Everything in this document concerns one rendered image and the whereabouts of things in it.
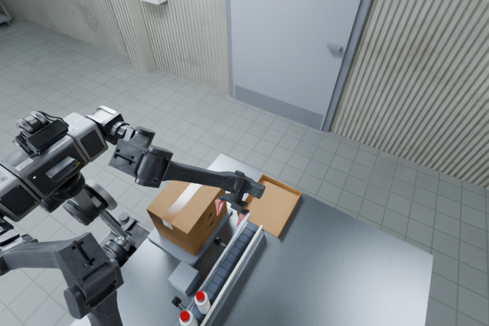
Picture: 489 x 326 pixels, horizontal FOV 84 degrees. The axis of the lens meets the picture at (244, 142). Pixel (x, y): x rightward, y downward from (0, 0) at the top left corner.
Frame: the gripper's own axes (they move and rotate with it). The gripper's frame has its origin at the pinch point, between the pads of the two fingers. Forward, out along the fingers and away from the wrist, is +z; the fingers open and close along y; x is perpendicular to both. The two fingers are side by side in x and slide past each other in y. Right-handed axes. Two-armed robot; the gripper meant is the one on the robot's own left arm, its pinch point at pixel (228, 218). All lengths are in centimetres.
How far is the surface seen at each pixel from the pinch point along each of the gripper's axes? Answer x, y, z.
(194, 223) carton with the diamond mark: -1.7, -13.1, 8.7
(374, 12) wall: 144, 14, -141
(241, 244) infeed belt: 21.5, 4.9, 20.3
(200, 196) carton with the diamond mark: 8.1, -19.0, 0.8
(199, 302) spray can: -15.6, 5.2, 28.1
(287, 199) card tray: 54, 14, 0
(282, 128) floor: 213, -37, -22
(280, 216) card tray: 44.4, 15.3, 7.3
